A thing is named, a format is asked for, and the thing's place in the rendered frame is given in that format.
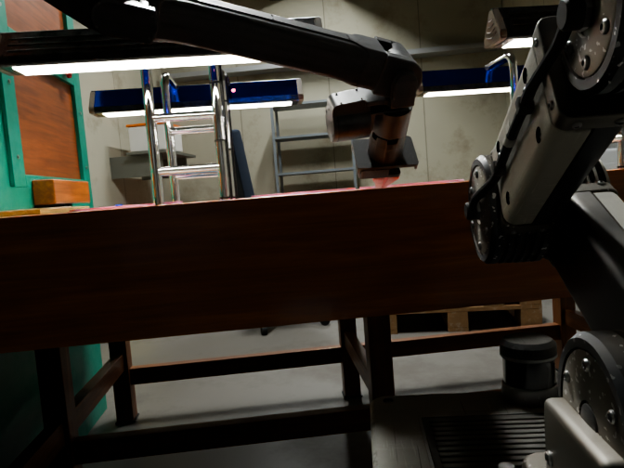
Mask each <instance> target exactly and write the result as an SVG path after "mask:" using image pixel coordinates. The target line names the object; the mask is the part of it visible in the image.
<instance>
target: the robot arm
mask: <svg viewBox="0 0 624 468"><path fill-rule="evenodd" d="M44 1H45V2H47V3H48V4H49V5H51V6H52V7H55V8H56V9H58V10H59V11H61V12H63V13H64V14H66V15H67V16H69V17H71V18H72V19H74V20H76V21H78V22H79V23H81V24H82V25H84V26H85V27H86V28H88V29H90V30H91V29H93V30H95V31H96V32H98V33H100V34H102V35H105V36H108V37H114V38H116V37H118V38H123V39H126V40H131V41H135V42H139V43H143V44H148V45H151V44H152V42H170V43H176V44H181V45H186V46H195V47H198V48H203V49H207V50H212V51H215V52H219V53H224V54H228V55H232V56H236V57H240V58H245V59H252V60H256V61H261V62H265V63H268V64H273V65H277V66H281V67H285V68H289V69H294V70H298V71H302V72H309V73H314V74H317V75H322V76H326V77H330V78H332V79H336V80H340V81H343V82H345V83H347V84H349V85H352V86H356V87H357V88H356V89H351V90H346V91H343V92H338V93H333V94H330V95H329V96H328V98H327V106H326V126H327V131H328V135H329V138H330V141H331V143H333V142H340V141H346V140H352V139H355V140H353V141H352V146H351V149H352V152H353V153H354V157H355V161H356V169H357V176H358V178H359V179H368V178H372V180H373V182H374V184H375V188H376V189H382V188H386V187H387V186H389V185H390V184H392V183H393V182H395V181H397V180H398V179H399V177H400V173H401V172H400V168H403V167H414V169H417V167H418V164H419V161H418V157H417V154H416V151H415V148H414V146H413V142H412V139H411V137H410V136H407V132H408V127H409V123H410V116H411V111H412V107H413V106H414V102H415V98H416V92H417V90H418V88H419V87H420V85H421V83H422V80H423V72H422V69H421V68H420V66H419V65H418V64H417V62H416V61H415V60H414V59H413V57H412V56H411V55H410V53H409V52H408V51H407V49H406V48H405V47H404V46H403V45H402V44H400V43H399V42H396V41H392V40H388V39H384V38H382V37H378V36H374V38H372V37H369V36H365V35H361V34H356V33H354V34H349V33H344V32H337V31H333V30H329V29H325V28H321V27H318V26H315V25H311V24H307V23H303V22H300V21H297V20H293V19H286V18H283V17H280V16H276V15H272V14H268V13H265V12H262V11H258V10H254V9H250V8H247V7H243V6H237V5H233V4H230V3H226V2H223V1H219V0H44ZM365 137H369V138H368V139H359V138H365Z"/></svg>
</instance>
